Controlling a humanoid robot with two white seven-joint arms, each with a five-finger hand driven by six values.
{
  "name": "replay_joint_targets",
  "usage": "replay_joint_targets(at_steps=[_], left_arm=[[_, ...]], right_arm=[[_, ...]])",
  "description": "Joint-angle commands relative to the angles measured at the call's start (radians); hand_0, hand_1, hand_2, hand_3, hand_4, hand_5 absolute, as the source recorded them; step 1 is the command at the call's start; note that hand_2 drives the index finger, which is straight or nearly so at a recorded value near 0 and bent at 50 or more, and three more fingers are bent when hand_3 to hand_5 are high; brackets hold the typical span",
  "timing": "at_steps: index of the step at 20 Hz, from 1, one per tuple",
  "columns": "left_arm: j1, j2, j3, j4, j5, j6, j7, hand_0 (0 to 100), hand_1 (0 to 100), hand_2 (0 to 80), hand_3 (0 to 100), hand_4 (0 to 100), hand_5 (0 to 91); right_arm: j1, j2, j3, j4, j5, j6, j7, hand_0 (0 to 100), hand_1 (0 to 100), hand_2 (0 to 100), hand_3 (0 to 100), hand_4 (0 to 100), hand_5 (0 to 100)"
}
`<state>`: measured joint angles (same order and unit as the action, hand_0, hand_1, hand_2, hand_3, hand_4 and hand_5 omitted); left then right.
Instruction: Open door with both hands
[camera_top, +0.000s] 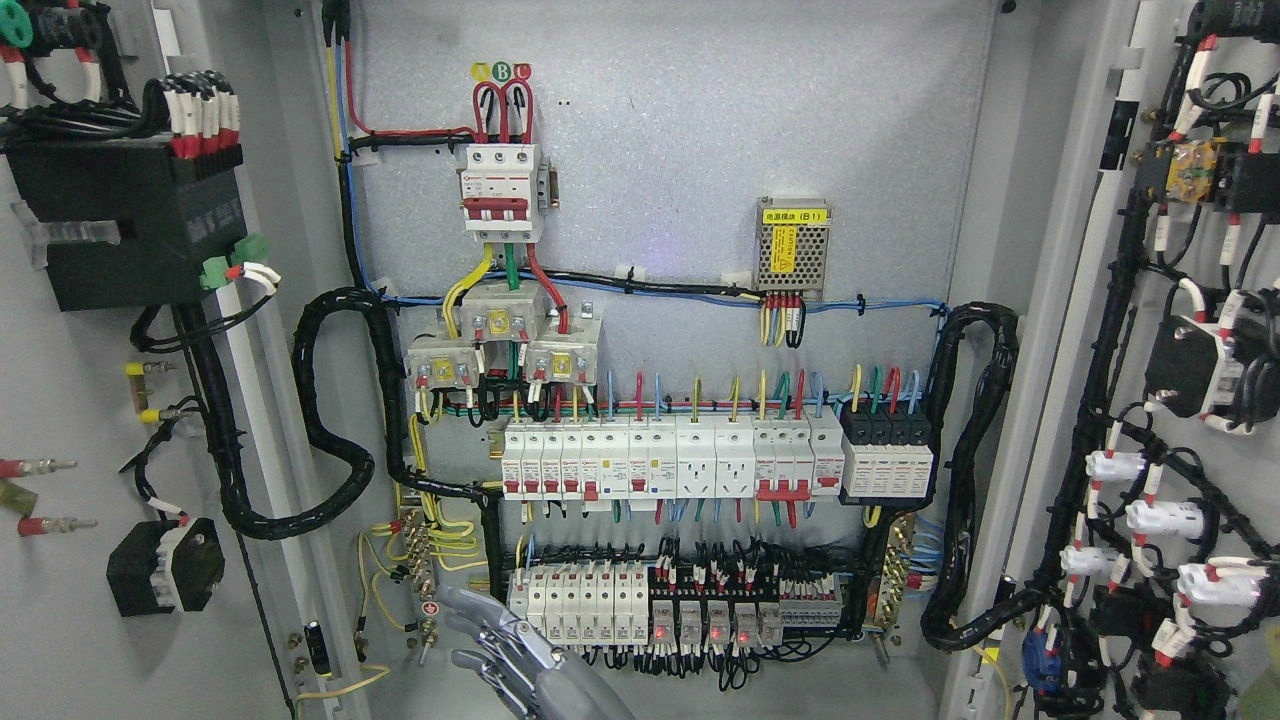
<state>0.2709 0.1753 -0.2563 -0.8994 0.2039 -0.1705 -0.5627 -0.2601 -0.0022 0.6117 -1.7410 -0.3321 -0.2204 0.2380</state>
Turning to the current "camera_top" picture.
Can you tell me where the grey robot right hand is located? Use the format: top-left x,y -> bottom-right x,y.
436,585 -> 635,719

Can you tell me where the grey cabinet door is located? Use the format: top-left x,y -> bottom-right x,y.
924,1 -> 1277,719
1,1 -> 332,719

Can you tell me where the relay terminal row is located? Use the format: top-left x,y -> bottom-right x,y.
508,537 -> 858,682

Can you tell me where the white socket breaker row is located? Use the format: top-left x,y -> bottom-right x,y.
500,409 -> 845,512

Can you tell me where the current transformer cluster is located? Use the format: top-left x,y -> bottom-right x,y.
406,281 -> 602,400

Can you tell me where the black surge protector block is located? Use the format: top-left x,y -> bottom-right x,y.
840,401 -> 934,509

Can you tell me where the three pole main breaker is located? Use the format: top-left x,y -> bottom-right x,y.
460,143 -> 550,243

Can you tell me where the metal power supply module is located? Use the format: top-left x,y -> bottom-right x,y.
754,196 -> 831,300

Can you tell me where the black digital power meter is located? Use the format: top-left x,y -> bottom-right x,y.
6,138 -> 248,313

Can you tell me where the left black cable loom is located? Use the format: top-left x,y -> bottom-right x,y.
215,288 -> 500,541

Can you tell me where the black cable loom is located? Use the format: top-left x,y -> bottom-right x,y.
920,302 -> 1021,653
215,288 -> 500,541

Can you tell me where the rotary selector switch left door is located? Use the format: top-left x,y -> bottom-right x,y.
106,518 -> 225,618

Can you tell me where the yellow terminal post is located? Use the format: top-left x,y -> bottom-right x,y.
124,361 -> 198,427

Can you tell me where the red terminal post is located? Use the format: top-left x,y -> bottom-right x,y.
0,457 -> 99,539

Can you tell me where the right black cable loom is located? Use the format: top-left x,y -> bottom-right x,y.
920,302 -> 1021,653

